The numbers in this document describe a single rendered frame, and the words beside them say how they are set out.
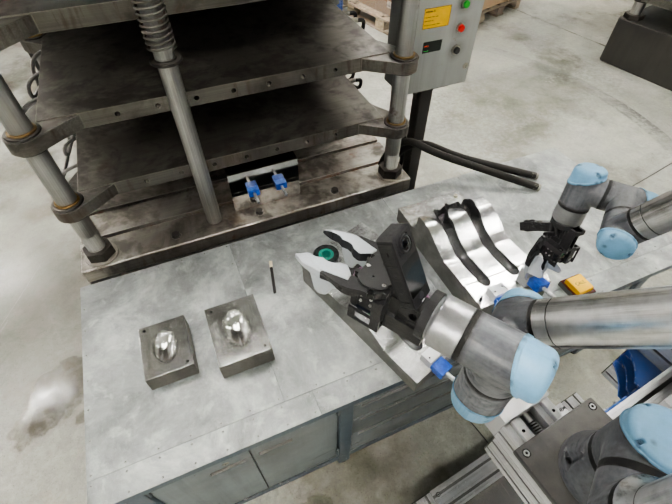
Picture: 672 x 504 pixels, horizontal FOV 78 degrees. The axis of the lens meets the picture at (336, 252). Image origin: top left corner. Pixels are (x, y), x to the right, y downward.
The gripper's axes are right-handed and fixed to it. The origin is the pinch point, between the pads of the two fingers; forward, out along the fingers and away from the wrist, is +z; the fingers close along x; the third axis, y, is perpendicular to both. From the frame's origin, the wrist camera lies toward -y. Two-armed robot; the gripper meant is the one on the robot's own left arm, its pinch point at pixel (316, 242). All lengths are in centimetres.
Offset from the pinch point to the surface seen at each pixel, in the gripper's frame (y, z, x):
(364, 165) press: 54, 49, 104
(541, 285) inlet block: 42, -34, 66
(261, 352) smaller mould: 58, 22, 8
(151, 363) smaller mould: 62, 44, -11
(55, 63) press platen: 13, 127, 27
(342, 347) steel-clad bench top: 63, 6, 26
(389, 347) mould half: 56, -6, 30
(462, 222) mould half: 43, -4, 80
